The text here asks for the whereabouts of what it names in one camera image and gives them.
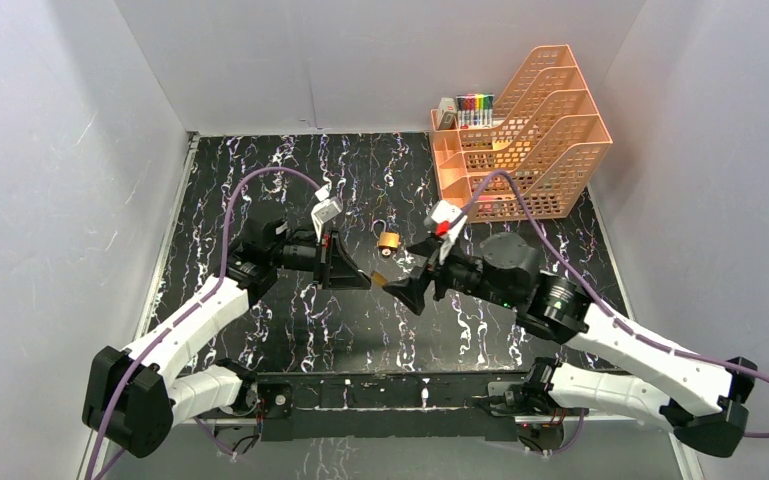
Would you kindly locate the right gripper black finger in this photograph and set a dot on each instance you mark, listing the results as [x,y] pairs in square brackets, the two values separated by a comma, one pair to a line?
[411,290]
[429,251]

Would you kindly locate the aluminium rail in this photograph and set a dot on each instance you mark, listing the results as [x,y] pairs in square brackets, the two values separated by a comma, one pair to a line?
[140,415]
[156,278]

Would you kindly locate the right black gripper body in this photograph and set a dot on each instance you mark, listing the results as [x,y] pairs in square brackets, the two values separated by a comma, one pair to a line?
[464,274]

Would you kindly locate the aluminium left side rail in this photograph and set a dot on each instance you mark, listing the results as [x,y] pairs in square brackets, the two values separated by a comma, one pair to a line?
[156,278]

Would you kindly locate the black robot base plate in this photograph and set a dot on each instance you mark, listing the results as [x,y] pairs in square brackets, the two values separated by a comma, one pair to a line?
[492,405]

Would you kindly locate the coloured marker pen set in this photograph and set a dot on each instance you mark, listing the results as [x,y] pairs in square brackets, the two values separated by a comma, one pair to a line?
[475,110]

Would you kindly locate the grey eraser box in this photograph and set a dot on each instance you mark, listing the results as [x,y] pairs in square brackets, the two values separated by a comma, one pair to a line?
[446,114]

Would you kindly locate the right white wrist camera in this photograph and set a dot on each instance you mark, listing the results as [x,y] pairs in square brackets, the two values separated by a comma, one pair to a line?
[446,221]

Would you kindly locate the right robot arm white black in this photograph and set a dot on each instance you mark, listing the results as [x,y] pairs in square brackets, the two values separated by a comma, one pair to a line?
[702,405]

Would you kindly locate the large brass padlock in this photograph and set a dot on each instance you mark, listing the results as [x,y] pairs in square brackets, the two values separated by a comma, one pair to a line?
[388,241]

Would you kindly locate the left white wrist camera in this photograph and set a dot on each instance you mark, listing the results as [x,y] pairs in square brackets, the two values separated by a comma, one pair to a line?
[328,207]

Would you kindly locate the aluminium front rail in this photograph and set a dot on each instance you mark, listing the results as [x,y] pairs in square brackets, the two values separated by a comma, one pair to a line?
[140,415]

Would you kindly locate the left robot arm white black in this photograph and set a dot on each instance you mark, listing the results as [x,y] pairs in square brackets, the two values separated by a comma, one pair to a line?
[178,351]

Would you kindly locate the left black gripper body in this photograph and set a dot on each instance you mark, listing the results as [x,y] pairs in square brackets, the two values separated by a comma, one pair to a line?
[323,259]

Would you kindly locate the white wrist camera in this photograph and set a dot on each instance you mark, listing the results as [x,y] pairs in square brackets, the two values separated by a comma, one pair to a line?
[446,221]
[328,207]

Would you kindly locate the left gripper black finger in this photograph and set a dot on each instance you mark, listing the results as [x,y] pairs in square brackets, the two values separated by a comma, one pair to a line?
[351,279]
[341,264]

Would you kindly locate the orange plastic file organizer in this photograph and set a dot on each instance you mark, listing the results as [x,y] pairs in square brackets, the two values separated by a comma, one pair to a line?
[547,140]

